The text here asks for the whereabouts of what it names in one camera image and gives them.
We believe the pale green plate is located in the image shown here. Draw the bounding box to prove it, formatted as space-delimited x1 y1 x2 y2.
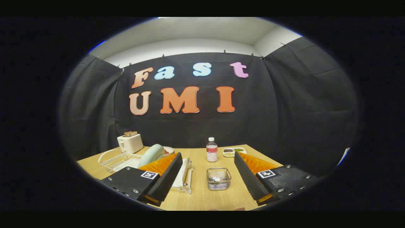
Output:
138 144 165 168

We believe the clear plastic water bottle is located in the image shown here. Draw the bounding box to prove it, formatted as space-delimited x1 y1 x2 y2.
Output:
206 137 218 163

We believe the cream toaster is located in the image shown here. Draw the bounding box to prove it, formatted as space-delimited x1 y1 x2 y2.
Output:
117 134 144 154

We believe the white wire dish rack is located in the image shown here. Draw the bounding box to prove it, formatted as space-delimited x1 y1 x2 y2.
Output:
98 149 193 194

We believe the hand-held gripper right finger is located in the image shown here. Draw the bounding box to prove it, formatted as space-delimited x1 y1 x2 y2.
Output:
234 151 318 206

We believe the metal wire basket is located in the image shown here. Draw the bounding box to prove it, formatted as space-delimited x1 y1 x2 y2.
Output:
207 168 232 191

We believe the white divided snack dish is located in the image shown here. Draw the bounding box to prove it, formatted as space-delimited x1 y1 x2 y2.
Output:
222 147 247 158

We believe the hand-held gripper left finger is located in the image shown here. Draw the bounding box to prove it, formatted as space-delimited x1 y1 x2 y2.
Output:
101 152 183 207

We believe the black backdrop cloth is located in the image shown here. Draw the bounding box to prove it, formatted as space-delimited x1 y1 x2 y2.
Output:
59 36 359 176

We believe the white and blue object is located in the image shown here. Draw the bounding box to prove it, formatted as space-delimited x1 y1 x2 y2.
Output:
337 147 351 167

